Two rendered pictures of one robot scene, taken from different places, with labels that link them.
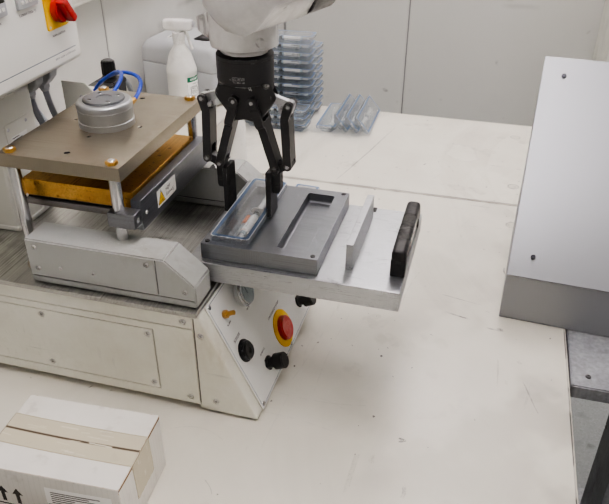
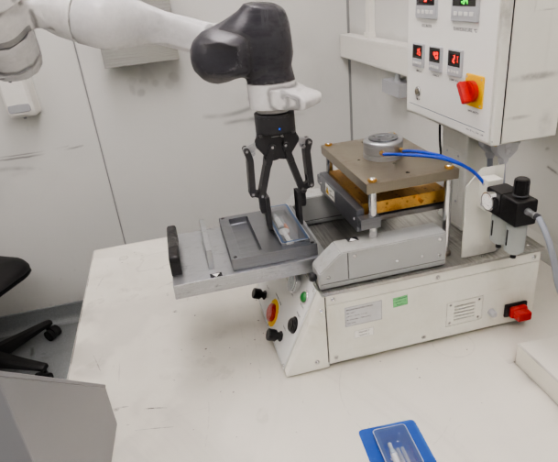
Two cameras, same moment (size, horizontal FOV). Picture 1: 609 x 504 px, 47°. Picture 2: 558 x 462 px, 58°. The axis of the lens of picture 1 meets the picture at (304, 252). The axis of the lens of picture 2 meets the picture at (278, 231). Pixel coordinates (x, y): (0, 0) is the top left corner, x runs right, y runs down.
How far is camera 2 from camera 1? 178 cm
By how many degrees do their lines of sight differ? 117
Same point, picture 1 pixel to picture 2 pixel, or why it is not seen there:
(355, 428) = (202, 306)
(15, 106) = (455, 141)
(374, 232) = (202, 260)
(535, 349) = not seen: hidden behind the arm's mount
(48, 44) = (463, 113)
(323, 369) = (238, 325)
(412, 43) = not seen: outside the picture
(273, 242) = (251, 216)
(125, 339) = not seen: hidden behind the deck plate
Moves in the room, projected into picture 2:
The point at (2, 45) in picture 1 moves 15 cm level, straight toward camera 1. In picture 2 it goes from (436, 90) to (370, 87)
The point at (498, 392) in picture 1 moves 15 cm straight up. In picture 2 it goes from (118, 357) to (102, 300)
